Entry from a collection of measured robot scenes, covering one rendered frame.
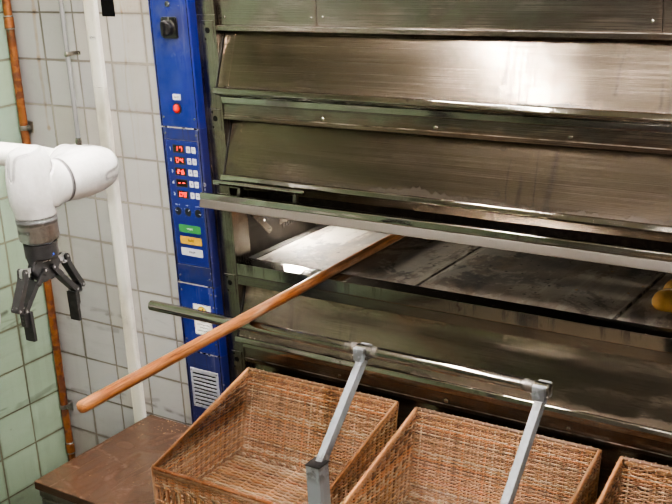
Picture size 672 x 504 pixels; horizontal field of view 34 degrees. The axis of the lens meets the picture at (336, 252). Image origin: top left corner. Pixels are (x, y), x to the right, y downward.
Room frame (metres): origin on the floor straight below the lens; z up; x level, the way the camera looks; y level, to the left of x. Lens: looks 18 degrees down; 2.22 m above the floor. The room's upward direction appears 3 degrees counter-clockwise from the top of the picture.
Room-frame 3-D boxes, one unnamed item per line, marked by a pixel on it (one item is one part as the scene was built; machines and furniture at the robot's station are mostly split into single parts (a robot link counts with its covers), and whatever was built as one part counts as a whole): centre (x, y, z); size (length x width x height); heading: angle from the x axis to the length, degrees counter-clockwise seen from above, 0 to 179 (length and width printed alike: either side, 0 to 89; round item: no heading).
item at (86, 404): (2.90, 0.10, 1.19); 1.71 x 0.03 x 0.03; 146
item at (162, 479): (2.80, 0.20, 0.72); 0.56 x 0.49 x 0.28; 56
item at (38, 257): (2.32, 0.66, 1.50); 0.08 x 0.07 x 0.09; 146
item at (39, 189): (2.33, 0.65, 1.68); 0.13 x 0.11 x 0.16; 143
